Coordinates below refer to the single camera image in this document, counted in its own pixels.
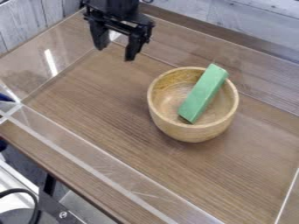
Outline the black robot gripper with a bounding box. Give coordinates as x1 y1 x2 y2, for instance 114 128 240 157
79 0 154 61

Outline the brown wooden bowl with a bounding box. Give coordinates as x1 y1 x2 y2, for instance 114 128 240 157
146 66 238 143

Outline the green rectangular block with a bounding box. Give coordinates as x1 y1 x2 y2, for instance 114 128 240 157
177 64 229 124

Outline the black table leg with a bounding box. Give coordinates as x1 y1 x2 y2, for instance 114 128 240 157
42 174 55 196

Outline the metal bracket with screw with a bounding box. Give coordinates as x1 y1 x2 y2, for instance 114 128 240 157
38 191 86 224

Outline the black cable loop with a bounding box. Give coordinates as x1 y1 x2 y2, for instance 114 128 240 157
0 187 42 224

